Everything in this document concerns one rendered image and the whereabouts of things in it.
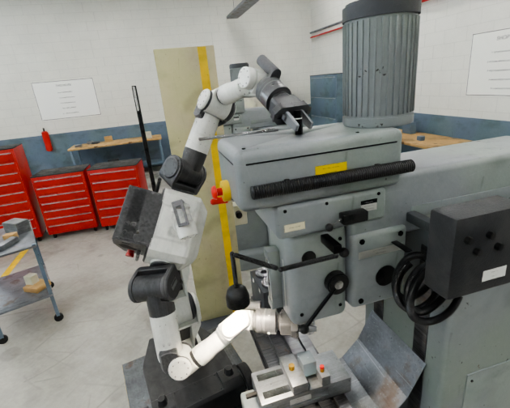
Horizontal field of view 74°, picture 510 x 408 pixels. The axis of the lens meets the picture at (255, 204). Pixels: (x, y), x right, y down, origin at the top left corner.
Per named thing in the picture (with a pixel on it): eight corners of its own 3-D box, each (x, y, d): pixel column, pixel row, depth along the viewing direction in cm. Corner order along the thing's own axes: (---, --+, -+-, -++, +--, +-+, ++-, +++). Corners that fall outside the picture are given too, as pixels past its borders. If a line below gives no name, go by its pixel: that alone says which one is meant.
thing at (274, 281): (272, 310, 111) (267, 252, 103) (268, 303, 114) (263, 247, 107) (283, 307, 112) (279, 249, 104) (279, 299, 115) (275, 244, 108)
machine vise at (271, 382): (263, 419, 122) (260, 397, 118) (252, 386, 135) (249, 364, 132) (350, 391, 129) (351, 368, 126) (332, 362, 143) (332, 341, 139)
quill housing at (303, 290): (293, 331, 105) (287, 237, 94) (272, 294, 124) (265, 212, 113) (349, 316, 109) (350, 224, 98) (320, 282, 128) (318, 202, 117)
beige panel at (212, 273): (198, 338, 294) (144, 46, 215) (193, 311, 331) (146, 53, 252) (256, 323, 306) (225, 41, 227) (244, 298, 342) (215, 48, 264)
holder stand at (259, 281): (265, 325, 168) (262, 291, 161) (252, 300, 188) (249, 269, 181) (288, 318, 171) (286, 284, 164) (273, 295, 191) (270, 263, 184)
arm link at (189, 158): (175, 142, 129) (163, 176, 129) (189, 147, 123) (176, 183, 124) (197, 151, 138) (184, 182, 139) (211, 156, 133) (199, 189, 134)
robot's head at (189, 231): (176, 242, 117) (180, 237, 109) (169, 214, 119) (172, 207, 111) (195, 236, 120) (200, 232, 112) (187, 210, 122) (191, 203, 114)
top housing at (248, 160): (240, 215, 85) (233, 151, 80) (221, 188, 109) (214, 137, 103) (403, 184, 96) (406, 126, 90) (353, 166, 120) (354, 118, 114)
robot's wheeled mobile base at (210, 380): (135, 363, 217) (124, 320, 205) (212, 332, 237) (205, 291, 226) (155, 452, 162) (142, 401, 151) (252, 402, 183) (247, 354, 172)
